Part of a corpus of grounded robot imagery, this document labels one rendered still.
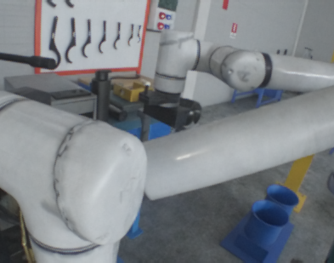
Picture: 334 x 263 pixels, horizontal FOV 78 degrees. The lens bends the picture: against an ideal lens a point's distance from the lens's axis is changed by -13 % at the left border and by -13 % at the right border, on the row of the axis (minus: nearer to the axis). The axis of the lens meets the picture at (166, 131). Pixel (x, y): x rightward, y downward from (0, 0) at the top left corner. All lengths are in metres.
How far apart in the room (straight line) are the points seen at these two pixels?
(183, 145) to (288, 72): 0.36
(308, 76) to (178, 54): 0.32
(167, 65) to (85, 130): 0.47
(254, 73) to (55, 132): 0.42
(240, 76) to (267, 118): 0.20
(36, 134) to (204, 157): 0.20
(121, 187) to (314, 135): 0.26
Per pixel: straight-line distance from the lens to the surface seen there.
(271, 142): 0.31
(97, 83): 0.90
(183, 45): 0.61
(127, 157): 0.16
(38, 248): 0.23
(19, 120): 0.20
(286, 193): 2.27
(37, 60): 0.56
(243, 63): 0.50
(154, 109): 0.68
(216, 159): 0.30
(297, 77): 0.60
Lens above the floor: 1.44
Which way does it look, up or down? 24 degrees down
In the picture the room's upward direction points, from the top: 10 degrees clockwise
